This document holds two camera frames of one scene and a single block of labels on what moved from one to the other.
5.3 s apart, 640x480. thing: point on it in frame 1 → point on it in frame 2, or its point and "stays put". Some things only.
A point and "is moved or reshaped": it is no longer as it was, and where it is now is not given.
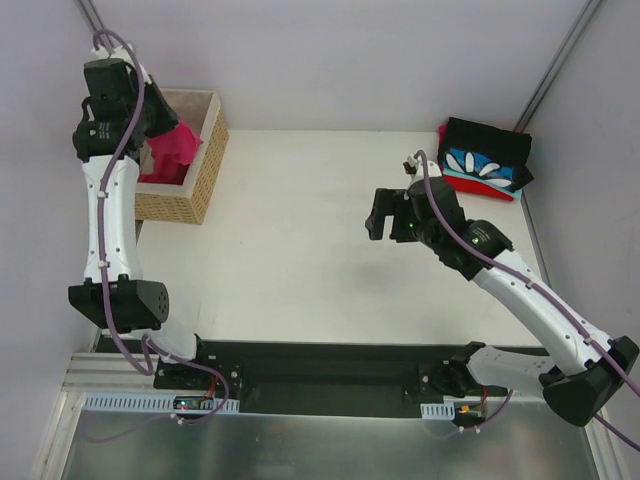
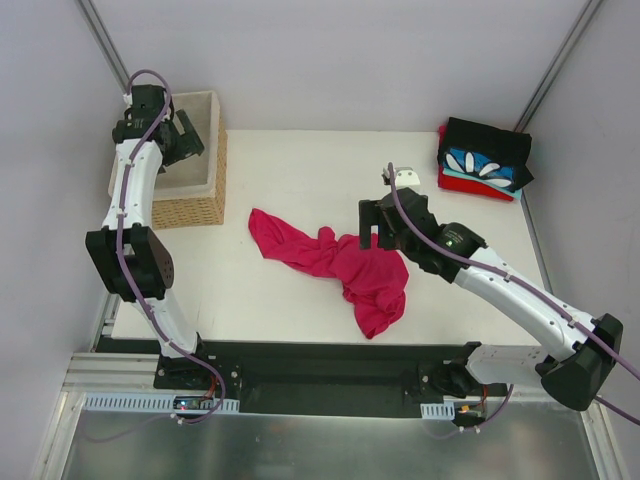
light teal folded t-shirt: x=515 y=193 stays put
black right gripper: x=396 y=215 → x=370 y=223
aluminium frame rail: x=93 y=372 stays put
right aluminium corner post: x=557 y=66 stays put
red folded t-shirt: x=469 y=186 stays put
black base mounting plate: x=325 y=378 stays put
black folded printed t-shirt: x=492 y=155 stays put
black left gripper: x=161 y=111 → x=185 y=138
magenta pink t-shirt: x=172 y=152 is moved or reshaped
